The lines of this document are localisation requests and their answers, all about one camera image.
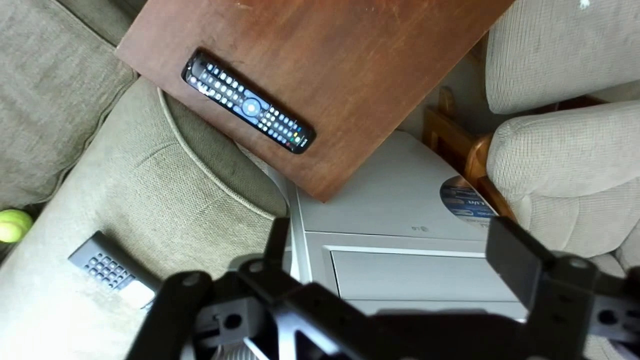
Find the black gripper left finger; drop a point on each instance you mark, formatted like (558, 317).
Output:
(177, 312)

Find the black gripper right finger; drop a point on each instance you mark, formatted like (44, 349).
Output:
(561, 292)

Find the dark grey remote control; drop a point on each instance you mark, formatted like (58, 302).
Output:
(106, 271)

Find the beige fabric sofa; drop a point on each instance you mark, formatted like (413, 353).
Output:
(133, 187)

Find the black remote with coloured buttons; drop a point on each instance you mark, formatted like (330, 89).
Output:
(251, 104)

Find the beige armchair with wooden arms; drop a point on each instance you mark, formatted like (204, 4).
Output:
(566, 167)

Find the white portable air conditioner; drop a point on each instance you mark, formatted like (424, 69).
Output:
(392, 226)

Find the yellow-green tennis ball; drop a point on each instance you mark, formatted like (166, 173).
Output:
(13, 225)

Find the dark brown wooden table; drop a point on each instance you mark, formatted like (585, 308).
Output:
(347, 67)

